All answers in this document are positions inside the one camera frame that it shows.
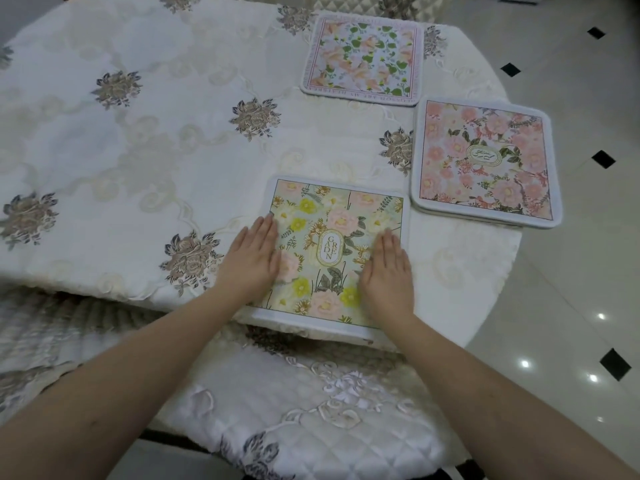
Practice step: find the person's right thumb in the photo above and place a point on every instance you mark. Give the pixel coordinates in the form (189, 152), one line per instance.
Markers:
(364, 279)

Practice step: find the white quilted embroidered chair cushion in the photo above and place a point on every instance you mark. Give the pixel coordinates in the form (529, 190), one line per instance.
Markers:
(310, 414)

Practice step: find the white embroidered floral tablecloth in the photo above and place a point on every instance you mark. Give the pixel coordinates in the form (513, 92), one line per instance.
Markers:
(150, 144)

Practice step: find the person's left forearm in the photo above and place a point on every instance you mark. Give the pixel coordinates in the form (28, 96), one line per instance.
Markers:
(115, 384)

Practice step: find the person's right forearm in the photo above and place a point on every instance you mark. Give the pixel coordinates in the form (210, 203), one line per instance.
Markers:
(500, 404)

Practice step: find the pink rose floral square tin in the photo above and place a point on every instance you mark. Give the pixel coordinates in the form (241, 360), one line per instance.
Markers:
(485, 159)

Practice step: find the cream quilted chair back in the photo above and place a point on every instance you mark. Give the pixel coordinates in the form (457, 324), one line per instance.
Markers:
(350, 3)

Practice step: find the person's left thumb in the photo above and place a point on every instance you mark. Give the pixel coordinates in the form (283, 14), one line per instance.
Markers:
(278, 264)

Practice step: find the yellow green floral square tin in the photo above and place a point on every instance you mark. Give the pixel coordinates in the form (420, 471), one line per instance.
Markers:
(325, 244)

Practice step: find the person's left hand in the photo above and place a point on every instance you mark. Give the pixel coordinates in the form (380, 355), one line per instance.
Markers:
(247, 267)

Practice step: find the white quilted ruffled chair cushion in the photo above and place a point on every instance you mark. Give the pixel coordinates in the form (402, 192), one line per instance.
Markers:
(45, 334)

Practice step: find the peach flower green leaf tin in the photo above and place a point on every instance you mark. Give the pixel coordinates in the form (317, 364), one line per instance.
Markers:
(362, 57)

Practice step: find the person's right hand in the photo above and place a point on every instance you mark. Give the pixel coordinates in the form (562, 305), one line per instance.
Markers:
(390, 287)

